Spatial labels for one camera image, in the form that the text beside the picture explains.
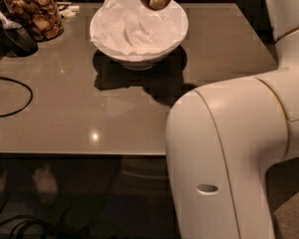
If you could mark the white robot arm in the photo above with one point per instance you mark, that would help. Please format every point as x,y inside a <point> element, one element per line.
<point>222,138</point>

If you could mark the white ceramic bowl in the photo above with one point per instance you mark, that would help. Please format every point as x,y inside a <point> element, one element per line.
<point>141,62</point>

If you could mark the white crumpled paper liner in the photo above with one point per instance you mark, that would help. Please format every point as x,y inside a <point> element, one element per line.
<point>129,27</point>

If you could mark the small white items on table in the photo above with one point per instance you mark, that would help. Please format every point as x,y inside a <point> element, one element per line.
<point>68,11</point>

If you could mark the glass jar of dried chips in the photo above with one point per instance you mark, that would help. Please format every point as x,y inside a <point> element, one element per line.
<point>40,16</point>

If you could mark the black round lid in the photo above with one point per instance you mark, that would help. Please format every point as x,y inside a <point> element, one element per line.
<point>20,42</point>

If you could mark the white plastic scoop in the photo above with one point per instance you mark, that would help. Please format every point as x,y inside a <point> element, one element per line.
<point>8,24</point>

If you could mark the right white shoe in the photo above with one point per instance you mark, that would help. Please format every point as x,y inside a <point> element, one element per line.
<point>46,185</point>

